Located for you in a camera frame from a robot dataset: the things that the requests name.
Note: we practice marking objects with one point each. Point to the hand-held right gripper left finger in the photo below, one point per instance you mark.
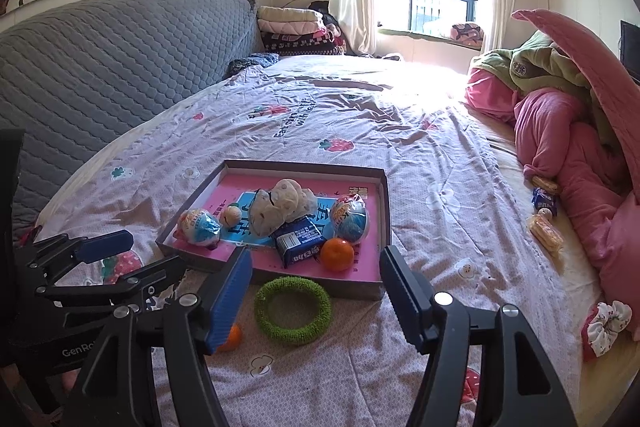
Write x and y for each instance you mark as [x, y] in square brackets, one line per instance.
[232, 302]

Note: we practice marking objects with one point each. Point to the small blue snack packet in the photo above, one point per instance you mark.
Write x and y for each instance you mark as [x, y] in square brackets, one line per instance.
[544, 199]

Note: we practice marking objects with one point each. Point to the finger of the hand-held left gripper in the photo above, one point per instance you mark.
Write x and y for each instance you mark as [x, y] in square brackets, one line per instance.
[150, 277]
[102, 247]

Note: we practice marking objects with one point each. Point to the grey quilted headboard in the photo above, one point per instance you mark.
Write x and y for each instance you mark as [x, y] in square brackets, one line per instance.
[110, 57]

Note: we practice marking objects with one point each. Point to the pink fleece blanket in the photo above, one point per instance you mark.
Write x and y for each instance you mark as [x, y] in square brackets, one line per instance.
[575, 147]

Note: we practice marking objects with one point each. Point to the cream folded blanket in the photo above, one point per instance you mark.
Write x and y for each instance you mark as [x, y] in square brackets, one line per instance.
[287, 13]

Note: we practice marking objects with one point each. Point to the pink quilted quilt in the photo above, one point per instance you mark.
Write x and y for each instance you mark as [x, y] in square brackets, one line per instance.
[600, 72]

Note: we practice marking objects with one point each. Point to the printed pink bed sheet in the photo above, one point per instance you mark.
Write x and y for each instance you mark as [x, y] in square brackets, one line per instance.
[440, 157]

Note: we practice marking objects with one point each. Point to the dark patterned folded blanket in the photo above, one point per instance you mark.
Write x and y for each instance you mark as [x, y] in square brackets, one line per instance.
[305, 43]

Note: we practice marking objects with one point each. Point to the clear biscuit packet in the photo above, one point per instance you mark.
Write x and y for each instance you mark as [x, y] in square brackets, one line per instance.
[545, 183]

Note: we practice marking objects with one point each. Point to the pink folded blanket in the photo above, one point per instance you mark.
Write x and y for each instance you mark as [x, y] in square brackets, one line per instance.
[290, 27]

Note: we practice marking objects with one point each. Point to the black television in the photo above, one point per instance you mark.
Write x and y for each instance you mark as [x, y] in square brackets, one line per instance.
[631, 49]

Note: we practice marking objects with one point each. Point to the blue egg-shaped toy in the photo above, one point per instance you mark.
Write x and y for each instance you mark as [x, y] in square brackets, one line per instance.
[200, 227]

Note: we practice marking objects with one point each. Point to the yellow biscuit packet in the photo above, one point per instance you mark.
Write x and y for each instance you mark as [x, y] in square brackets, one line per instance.
[546, 234]

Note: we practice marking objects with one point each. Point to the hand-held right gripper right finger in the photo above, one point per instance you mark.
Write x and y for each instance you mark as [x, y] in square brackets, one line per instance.
[405, 302]

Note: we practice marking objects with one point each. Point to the white red floral scrunchie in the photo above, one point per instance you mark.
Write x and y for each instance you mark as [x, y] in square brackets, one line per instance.
[605, 329]

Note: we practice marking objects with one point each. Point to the cream scrunchie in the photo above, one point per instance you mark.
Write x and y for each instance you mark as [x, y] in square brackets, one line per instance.
[280, 207]

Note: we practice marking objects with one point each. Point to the dark blue floral cloth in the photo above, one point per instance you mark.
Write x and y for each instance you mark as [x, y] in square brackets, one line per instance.
[252, 63]

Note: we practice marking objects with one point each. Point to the pink and blue book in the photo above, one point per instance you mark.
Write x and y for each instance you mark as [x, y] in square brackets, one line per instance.
[360, 187]

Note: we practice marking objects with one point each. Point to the shallow cardboard box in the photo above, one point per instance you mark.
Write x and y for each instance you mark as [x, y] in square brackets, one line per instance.
[385, 227]

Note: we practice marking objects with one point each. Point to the small beige toy ball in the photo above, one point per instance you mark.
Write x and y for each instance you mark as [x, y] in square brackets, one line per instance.
[231, 214]

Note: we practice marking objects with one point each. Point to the green blanket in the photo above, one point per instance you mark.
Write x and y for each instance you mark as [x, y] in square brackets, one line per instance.
[545, 62]

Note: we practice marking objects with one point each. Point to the person's left hand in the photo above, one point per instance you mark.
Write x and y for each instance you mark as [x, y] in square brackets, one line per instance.
[71, 379]

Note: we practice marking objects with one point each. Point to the tangerine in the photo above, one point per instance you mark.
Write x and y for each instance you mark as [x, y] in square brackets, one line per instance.
[337, 255]
[231, 339]

